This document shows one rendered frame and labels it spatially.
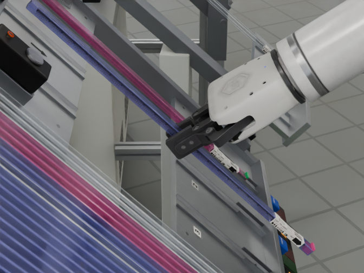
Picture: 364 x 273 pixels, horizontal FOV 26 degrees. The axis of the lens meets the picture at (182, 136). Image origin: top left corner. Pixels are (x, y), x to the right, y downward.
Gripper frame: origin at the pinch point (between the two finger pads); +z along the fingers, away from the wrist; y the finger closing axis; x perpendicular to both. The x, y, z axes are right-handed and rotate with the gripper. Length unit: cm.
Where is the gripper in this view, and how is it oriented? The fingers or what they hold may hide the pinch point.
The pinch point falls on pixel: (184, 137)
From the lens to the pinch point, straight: 100.0
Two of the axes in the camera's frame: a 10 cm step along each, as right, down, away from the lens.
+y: 0.1, 5.0, -8.7
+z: -8.3, 4.9, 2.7
